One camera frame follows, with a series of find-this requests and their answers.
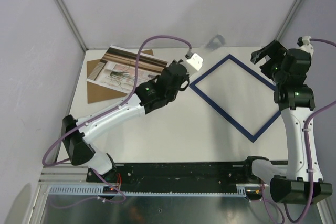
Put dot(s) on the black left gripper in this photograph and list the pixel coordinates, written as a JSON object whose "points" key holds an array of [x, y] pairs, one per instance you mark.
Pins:
{"points": [[186, 76]]}

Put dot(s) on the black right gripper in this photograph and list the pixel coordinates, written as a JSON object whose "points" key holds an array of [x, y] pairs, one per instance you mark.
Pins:
{"points": [[276, 51]]}

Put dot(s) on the printed interior photo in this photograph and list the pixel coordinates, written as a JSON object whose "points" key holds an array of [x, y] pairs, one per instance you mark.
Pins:
{"points": [[118, 69]]}

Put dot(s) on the blue wooden picture frame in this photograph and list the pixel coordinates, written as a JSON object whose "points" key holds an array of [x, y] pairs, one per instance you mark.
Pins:
{"points": [[240, 95]]}

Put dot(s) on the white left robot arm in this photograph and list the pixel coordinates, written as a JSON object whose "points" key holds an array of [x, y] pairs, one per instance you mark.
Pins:
{"points": [[149, 96]]}

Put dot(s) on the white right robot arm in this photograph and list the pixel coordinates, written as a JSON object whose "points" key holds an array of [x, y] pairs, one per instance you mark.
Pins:
{"points": [[302, 182]]}

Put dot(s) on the brown cardboard backing board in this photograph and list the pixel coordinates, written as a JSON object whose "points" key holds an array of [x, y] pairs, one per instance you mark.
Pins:
{"points": [[97, 93]]}

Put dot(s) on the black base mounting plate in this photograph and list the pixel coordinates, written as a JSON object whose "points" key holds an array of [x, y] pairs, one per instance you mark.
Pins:
{"points": [[204, 176]]}

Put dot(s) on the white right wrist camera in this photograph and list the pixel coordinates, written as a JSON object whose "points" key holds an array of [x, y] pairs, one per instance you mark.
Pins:
{"points": [[304, 44]]}

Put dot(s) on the grey slotted cable duct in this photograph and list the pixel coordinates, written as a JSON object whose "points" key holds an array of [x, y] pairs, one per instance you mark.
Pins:
{"points": [[238, 190]]}

